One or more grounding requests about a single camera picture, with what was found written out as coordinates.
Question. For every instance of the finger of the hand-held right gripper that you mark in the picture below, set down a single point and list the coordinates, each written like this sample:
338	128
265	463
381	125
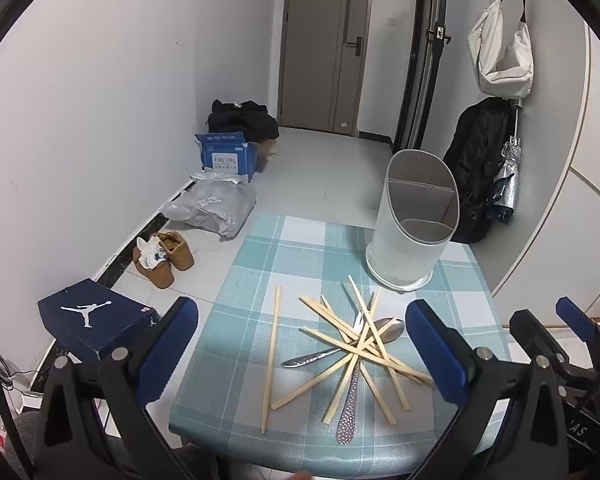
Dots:
527	327
575	317

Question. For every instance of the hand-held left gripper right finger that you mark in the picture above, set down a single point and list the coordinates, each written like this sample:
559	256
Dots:
437	355

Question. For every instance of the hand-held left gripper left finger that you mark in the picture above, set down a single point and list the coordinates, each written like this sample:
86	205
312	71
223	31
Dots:
167	350

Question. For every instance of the pile of wooden chopsticks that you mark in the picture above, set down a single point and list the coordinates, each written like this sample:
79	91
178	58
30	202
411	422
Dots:
271	360

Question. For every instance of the grey divided utensil holder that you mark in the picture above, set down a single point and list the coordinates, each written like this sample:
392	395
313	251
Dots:
405	255

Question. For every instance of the white shoulder bag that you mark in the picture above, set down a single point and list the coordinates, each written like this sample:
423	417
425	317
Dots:
505	60

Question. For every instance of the navy shoe box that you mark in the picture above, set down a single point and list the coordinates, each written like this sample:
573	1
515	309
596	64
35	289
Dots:
87	322

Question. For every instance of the white cabinet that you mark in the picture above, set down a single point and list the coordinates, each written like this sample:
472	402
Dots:
570	185

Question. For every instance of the teal plaid tablecloth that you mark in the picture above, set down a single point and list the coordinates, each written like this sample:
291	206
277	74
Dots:
280	260

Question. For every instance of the silver folded umbrella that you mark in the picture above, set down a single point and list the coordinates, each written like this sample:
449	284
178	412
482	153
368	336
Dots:
505	185

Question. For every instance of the grey plastic mailer bag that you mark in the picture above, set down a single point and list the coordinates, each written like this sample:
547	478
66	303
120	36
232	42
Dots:
215	205

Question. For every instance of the blue cardboard box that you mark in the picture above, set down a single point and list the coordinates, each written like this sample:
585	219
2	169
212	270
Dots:
227	157

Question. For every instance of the tan bag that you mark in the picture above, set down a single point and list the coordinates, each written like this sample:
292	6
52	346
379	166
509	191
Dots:
271	148

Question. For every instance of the black clothing pile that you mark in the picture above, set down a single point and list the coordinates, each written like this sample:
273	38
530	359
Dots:
242	120

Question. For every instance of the black door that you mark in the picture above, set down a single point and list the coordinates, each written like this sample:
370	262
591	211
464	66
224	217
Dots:
420	85

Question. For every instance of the grey door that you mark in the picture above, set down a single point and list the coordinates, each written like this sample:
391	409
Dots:
320	60

